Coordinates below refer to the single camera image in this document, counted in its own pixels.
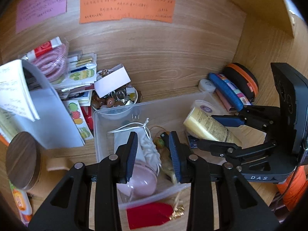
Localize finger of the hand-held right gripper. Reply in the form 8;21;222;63
197;138;277;161
211;105;282;132

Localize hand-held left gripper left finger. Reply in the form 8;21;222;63
28;131;139;231

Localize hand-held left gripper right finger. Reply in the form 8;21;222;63
168;131;281;231

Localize white scrunchie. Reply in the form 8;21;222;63
142;131;162;171

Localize blue carton box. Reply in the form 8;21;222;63
186;135;200;150

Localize yellow cream tube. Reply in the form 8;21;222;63
183;106;242;145

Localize clear plastic bin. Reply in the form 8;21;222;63
93;91;231;210

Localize person's right forearm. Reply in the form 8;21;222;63
275;164;308;211

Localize wooden desktop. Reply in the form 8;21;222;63
0;82;289;231

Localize gold ribbon ornament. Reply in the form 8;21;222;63
151;125;180;183

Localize pink apple-shaped container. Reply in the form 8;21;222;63
117;161;159;198

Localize blue zip pouch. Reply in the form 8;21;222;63
208;73;252;111

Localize white round container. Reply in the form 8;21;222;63
198;79;216;94

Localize black case with orange zip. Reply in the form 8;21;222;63
223;63;259;103

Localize dish of beads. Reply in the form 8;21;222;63
91;87;139;110

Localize red pouch with gold tassel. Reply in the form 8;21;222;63
126;202;184;230

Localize fruit sticker strip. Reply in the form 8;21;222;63
67;100;94;140

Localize small white box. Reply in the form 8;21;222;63
94;64;131;98

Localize stack of sticker packets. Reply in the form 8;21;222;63
52;50;98;106

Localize round wooden lid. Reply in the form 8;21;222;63
5;132;70;193

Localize orange and green tube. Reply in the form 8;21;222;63
8;180;33;224

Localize white paper notes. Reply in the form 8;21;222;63
0;60;40;145

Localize orange paper note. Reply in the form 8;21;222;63
79;0;176;24

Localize pink paper note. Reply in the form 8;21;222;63
16;0;70;34

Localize white drawstring bag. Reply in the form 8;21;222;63
113;129;147;164

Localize white cord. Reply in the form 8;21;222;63
107;118;151;135

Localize pink hair ties packet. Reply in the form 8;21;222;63
24;37;70;82

